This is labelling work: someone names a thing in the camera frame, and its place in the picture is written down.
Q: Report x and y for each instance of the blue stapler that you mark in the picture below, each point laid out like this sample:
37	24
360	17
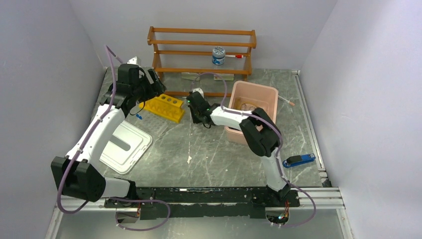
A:
297	160

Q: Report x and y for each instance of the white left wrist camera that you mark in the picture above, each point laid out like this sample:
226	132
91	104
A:
133	61

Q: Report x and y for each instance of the tan rubber tubing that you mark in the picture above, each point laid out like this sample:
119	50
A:
247	107

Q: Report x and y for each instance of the pink plastic bin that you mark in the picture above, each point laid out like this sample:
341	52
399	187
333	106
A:
256	95

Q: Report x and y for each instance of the blue white jar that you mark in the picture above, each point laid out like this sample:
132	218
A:
218	55

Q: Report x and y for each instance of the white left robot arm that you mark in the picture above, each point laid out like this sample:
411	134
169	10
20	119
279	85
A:
75	174

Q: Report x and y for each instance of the white box left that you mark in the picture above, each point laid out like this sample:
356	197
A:
190	76

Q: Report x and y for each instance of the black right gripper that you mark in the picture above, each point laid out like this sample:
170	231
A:
195	120

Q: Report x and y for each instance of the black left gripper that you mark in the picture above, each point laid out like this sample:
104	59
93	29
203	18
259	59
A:
154	89

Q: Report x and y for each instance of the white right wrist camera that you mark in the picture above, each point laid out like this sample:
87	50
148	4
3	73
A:
199	90

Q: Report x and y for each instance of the white box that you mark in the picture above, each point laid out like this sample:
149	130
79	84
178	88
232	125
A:
190	76
225	77

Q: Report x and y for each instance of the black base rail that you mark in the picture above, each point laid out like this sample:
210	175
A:
161	202

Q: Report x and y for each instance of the glass rod orange tip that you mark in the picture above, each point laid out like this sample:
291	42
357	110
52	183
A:
286	100

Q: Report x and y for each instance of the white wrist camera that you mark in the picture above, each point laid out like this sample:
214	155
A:
133	61
199	90

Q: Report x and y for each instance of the white plastic lid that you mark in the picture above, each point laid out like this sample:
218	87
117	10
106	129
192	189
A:
125	147

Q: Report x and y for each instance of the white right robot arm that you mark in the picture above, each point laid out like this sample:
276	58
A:
262	136

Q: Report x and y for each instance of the white box right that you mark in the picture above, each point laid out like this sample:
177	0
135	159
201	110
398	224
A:
225	77

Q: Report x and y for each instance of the yellow test tube rack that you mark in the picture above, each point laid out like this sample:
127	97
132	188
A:
167	107

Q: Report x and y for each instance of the wooden shelf rack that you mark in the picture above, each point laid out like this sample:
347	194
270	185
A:
178	50

